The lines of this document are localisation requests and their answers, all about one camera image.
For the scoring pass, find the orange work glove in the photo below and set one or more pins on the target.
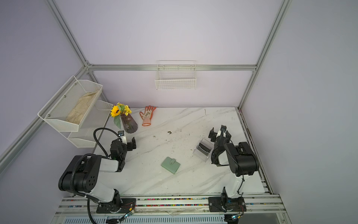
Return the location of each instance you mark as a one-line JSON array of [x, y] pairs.
[[147, 115]]

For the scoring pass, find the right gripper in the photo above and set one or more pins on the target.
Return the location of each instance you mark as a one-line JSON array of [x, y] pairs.
[[219, 137]]

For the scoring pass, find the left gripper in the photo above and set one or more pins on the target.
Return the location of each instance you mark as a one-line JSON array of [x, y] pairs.
[[127, 144]]

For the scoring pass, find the white mesh lower shelf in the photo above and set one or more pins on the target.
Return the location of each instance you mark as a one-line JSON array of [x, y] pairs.
[[96, 118]]

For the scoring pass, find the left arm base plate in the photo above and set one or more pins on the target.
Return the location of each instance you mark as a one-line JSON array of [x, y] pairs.
[[122, 207]]

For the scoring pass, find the white wire wall basket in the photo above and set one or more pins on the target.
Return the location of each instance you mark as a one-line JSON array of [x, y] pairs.
[[175, 75]]

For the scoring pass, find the stack of dark cards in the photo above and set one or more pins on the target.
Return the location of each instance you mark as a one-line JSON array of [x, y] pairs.
[[204, 148]]

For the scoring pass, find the white mesh upper shelf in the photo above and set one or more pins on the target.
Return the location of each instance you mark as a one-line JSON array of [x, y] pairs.
[[58, 108]]

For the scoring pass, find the clear acrylic card box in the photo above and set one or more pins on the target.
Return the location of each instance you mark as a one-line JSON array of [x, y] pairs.
[[200, 155]]

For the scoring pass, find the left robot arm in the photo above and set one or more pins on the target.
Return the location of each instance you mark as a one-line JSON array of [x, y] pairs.
[[81, 177]]

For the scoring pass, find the dark glass vase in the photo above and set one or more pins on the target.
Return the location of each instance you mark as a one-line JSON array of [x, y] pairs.
[[129, 124]]

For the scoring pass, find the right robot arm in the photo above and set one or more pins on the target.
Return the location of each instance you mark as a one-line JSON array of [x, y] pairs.
[[243, 164]]

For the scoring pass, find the aluminium front rail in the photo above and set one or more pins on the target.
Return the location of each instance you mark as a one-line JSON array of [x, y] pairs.
[[179, 205]]

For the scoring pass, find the yellow sunflower bouquet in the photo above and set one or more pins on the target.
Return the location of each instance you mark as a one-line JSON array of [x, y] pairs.
[[120, 109]]

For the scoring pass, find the beige cloth in shelf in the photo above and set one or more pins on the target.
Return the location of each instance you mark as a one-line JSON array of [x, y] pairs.
[[78, 112]]

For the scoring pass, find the green card holder wallet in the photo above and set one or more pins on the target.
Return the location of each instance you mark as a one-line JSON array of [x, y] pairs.
[[170, 165]]

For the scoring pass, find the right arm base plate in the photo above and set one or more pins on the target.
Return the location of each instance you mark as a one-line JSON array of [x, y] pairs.
[[218, 204]]

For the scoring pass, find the white mesh shelf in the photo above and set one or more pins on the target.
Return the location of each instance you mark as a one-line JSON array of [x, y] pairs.
[[96, 118], [58, 108]]

